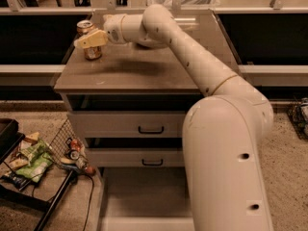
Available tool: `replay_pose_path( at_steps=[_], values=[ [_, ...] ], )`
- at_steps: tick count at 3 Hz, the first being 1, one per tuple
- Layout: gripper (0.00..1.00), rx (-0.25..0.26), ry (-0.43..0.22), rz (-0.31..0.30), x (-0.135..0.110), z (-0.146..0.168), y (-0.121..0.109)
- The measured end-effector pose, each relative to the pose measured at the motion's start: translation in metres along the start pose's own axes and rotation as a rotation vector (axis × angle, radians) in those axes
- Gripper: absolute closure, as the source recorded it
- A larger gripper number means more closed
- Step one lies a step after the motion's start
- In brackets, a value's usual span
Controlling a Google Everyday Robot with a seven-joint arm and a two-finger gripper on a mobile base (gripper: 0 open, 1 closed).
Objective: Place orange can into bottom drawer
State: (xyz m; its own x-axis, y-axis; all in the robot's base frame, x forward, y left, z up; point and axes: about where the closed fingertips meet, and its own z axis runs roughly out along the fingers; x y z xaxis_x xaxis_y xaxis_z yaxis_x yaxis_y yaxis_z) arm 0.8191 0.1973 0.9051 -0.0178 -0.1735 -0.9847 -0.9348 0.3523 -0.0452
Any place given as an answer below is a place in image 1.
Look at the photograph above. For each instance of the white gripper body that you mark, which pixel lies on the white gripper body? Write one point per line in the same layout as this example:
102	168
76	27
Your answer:
113	28

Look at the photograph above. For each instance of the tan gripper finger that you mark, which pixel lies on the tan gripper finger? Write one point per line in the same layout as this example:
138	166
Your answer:
94	38

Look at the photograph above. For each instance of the orange soda can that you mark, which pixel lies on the orange soda can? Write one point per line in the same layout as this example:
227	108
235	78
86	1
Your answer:
83	28

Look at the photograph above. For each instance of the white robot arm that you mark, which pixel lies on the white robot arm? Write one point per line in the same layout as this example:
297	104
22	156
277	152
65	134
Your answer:
220	132

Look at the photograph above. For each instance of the grey drawer cabinet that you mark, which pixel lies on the grey drawer cabinet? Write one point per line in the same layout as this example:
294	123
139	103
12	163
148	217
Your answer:
129	78

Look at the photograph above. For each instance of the red soda can in basket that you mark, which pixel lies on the red soda can in basket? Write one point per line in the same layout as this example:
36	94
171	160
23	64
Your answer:
75	145

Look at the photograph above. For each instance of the open bottom drawer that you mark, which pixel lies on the open bottom drawer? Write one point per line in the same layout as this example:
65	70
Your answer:
145	199

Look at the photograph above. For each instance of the white ceramic bowl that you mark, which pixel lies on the white ceramic bowl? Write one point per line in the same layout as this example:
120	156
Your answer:
151	43

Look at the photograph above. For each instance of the green snack bag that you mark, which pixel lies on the green snack bag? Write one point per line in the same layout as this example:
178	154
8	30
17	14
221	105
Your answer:
38	161

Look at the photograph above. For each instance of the dark blue snack bag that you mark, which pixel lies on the dark blue snack bag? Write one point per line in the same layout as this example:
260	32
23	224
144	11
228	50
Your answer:
19	181

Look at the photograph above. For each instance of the top drawer with black handle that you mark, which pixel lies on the top drawer with black handle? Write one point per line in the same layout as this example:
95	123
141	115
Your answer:
126	124

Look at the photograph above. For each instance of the drawer with black handle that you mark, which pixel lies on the drawer with black handle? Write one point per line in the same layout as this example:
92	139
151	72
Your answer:
135	157
126	124

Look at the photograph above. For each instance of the wire mesh basket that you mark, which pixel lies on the wire mesh basket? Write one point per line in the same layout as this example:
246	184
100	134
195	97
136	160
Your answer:
66	158

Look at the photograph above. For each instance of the middle drawer with black handle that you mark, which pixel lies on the middle drawer with black handle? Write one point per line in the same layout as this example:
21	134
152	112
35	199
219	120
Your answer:
135	157

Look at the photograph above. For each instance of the black stand frame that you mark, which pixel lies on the black stand frame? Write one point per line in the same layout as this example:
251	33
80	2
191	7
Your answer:
10	138

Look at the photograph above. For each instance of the wire basket at right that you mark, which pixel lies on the wire basket at right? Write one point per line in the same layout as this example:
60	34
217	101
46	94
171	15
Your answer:
298	115

